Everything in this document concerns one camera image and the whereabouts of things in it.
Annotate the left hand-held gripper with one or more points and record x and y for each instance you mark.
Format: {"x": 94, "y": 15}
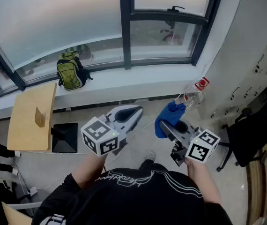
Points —
{"x": 96, "y": 130}

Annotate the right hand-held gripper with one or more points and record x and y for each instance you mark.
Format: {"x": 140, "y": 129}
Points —
{"x": 202, "y": 149}

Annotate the blue cloth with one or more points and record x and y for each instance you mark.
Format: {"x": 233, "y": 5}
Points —
{"x": 168, "y": 116}

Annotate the person's left forearm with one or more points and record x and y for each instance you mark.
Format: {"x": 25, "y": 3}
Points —
{"x": 89, "y": 170}

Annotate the person's right forearm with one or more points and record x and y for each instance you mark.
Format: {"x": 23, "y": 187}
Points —
{"x": 202, "y": 182}

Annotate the clear bottle with red label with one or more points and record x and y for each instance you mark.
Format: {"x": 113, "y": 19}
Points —
{"x": 193, "y": 97}

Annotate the white window sill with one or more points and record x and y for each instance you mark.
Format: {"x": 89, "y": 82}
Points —
{"x": 124, "y": 78}

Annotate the person's grey shoe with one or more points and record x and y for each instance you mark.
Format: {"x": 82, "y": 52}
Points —
{"x": 150, "y": 156}

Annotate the person's black trousers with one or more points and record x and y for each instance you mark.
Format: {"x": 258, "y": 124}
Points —
{"x": 152, "y": 165}

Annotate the black table base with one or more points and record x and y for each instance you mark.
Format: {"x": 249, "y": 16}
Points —
{"x": 64, "y": 137}

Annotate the black office chair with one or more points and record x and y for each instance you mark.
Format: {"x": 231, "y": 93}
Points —
{"x": 253, "y": 137}

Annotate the green and black backpack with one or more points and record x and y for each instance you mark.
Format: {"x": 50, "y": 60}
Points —
{"x": 70, "y": 71}

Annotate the person's black printed t-shirt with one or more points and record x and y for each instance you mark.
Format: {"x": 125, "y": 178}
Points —
{"x": 135, "y": 200}

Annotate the grey locker cabinet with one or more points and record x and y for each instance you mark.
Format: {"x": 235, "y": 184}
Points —
{"x": 248, "y": 78}

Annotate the small wooden block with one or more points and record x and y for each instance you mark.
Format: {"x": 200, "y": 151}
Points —
{"x": 39, "y": 117}

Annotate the light wooden table top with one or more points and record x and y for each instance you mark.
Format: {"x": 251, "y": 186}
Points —
{"x": 28, "y": 125}

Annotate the white power strip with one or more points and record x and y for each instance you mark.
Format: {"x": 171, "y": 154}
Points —
{"x": 32, "y": 190}

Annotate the large frosted window pane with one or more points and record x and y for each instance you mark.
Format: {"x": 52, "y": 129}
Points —
{"x": 54, "y": 20}

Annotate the narrow frosted window pane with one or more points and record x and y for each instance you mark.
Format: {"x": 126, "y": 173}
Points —
{"x": 0, "y": 78}

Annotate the light wooden panel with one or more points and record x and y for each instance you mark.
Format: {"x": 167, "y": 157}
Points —
{"x": 14, "y": 217}

